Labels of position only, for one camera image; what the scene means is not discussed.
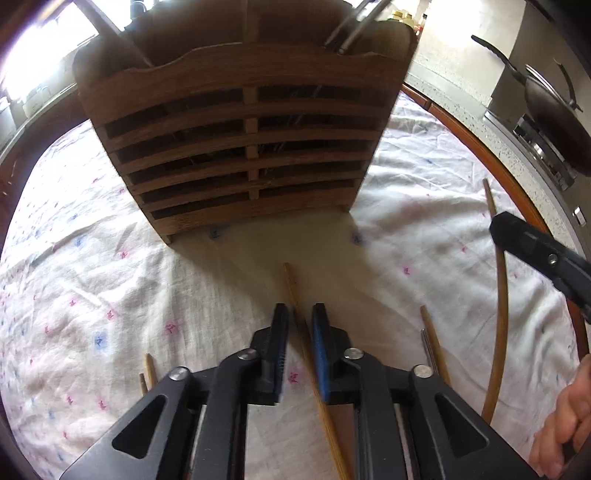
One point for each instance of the gas stove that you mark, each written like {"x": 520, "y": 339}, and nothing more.
{"x": 540, "y": 147}

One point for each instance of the wok lid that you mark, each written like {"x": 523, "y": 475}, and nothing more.
{"x": 549, "y": 87}

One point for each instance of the wooden utensil holder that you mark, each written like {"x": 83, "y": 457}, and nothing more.
{"x": 240, "y": 138}

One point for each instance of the light bamboo chopstick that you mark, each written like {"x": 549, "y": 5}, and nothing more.
{"x": 295, "y": 300}

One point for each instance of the kitchen window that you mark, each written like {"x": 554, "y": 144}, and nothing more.
{"x": 46, "y": 55}

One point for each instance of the metal chopstick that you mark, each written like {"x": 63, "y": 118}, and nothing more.
{"x": 429, "y": 350}

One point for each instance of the black wok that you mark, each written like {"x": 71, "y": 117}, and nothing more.
{"x": 554, "y": 124}

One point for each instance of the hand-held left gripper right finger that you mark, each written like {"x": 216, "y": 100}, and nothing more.
{"x": 323, "y": 360}

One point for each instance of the curved brown bamboo chopstick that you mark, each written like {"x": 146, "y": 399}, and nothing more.
{"x": 503, "y": 304}

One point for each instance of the white floral tablecloth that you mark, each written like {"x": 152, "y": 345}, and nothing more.
{"x": 92, "y": 277}

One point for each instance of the metal fork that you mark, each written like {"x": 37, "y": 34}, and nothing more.
{"x": 343, "y": 27}

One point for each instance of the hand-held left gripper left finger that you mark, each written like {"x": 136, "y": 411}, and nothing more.
{"x": 277, "y": 350}

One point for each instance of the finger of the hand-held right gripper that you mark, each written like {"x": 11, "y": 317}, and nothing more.
{"x": 526, "y": 240}

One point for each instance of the person's right hand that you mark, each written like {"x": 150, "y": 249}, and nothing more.
{"x": 568, "y": 415}

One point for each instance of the yellow oil bottle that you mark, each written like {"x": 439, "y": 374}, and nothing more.
{"x": 402, "y": 16}

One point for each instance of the grey speckled countertop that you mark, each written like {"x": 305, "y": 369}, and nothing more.
{"x": 452, "y": 78}

